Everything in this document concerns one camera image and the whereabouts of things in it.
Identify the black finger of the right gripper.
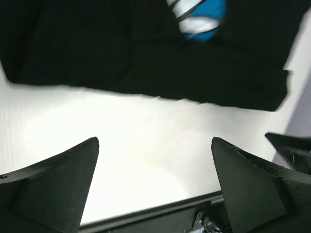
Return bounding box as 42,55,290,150
265,133,311,174

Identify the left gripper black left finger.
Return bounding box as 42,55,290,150
0,137,99,233

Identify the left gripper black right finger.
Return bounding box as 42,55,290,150
211,137,311,233

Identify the black graphic t shirt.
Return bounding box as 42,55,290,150
0,0,311,112

